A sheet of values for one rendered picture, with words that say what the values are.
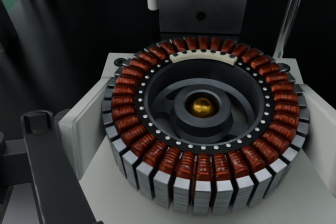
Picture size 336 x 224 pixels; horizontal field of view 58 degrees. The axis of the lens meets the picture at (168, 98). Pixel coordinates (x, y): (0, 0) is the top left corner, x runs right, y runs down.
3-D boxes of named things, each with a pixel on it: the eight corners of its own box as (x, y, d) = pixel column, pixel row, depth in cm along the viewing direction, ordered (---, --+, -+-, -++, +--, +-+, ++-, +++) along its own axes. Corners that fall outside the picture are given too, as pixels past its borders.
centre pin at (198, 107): (215, 144, 19) (220, 117, 17) (184, 142, 19) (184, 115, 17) (214, 119, 20) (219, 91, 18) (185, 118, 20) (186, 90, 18)
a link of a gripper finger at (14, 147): (46, 192, 12) (-28, 188, 12) (87, 134, 17) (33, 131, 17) (41, 159, 11) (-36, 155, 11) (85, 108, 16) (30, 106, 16)
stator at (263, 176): (311, 227, 15) (341, 195, 12) (92, 212, 16) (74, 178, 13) (275, 73, 23) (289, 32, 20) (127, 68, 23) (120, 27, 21)
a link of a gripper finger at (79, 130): (80, 183, 14) (63, 182, 14) (115, 119, 20) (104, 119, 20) (74, 122, 13) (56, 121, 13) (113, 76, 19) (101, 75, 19)
